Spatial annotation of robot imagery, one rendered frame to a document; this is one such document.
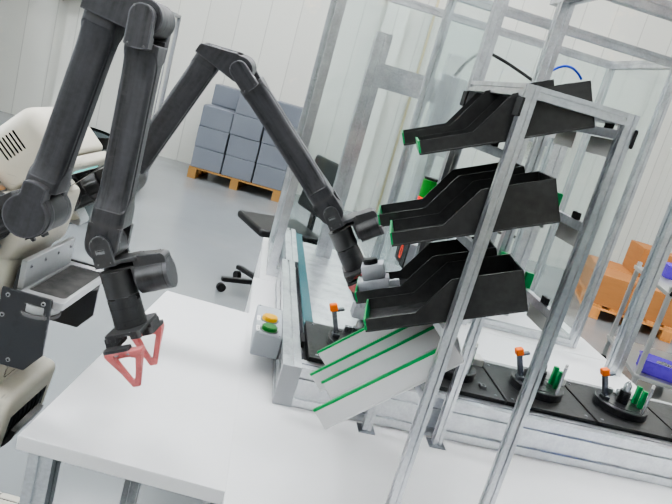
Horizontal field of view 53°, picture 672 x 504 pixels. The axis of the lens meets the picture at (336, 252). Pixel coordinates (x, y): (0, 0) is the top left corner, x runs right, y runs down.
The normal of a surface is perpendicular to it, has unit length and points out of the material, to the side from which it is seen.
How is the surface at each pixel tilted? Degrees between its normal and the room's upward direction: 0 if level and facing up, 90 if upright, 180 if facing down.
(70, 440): 0
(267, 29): 90
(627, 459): 90
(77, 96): 90
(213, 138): 90
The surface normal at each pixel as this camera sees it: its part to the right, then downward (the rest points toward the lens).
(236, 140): -0.05, 0.22
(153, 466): 0.26, -0.94
